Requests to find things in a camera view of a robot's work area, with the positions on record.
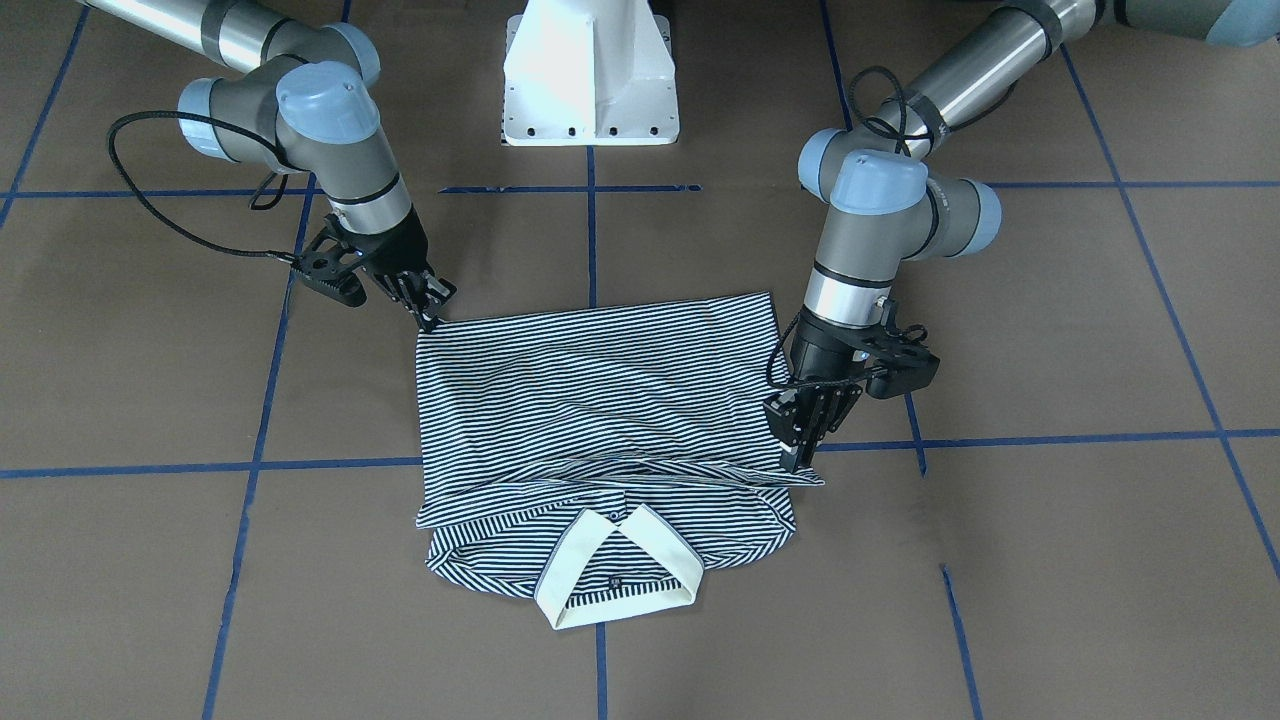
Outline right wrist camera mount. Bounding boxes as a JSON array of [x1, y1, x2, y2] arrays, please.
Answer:
[[291, 214, 367, 307]]

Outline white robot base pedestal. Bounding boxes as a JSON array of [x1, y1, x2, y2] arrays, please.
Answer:
[[500, 1, 681, 147]]

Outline striped polo shirt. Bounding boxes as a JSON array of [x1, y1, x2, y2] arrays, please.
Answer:
[[415, 293, 823, 630]]

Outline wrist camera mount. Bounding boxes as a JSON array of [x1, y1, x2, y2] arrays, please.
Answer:
[[858, 324, 941, 400], [291, 214, 367, 307]]

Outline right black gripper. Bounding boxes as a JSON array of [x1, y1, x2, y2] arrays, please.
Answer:
[[349, 215, 457, 333]]

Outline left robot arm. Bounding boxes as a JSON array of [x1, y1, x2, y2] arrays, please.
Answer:
[[763, 1, 1277, 471]]

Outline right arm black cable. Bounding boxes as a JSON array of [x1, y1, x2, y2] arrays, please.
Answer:
[[106, 110, 321, 266]]

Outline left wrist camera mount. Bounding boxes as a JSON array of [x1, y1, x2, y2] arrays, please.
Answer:
[[858, 324, 941, 400]]

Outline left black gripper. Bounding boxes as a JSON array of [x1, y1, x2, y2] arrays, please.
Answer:
[[765, 309, 879, 473]]

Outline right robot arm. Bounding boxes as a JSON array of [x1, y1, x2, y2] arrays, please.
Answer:
[[95, 1, 454, 333]]

